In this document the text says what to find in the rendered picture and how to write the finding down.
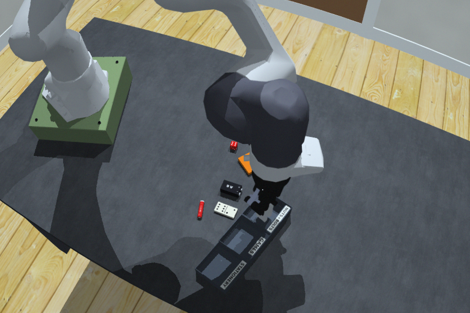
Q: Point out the red aaa battery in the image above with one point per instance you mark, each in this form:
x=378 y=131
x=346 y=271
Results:
x=200 y=209

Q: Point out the white domino tile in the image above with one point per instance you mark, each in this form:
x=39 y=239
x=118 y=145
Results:
x=225 y=210

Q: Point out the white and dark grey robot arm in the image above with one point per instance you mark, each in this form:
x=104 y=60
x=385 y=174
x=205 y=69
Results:
x=272 y=116

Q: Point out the dark grey three-compartment bin rack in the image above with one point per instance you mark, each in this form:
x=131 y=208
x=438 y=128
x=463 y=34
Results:
x=240 y=245

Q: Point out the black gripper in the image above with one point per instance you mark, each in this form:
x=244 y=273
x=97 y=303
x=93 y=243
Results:
x=264 y=197

